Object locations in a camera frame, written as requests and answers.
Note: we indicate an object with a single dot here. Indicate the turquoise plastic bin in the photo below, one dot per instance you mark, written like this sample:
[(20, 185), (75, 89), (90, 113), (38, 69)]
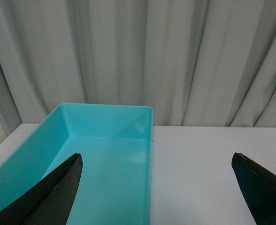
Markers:
[(115, 142)]

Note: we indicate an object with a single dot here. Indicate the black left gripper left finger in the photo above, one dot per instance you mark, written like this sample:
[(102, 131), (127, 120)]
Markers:
[(50, 201)]

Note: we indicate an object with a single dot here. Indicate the grey pleated curtain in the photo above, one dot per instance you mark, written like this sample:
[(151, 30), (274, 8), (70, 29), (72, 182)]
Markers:
[(195, 62)]

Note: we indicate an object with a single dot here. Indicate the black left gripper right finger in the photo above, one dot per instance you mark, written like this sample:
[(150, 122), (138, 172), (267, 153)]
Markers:
[(258, 187)]

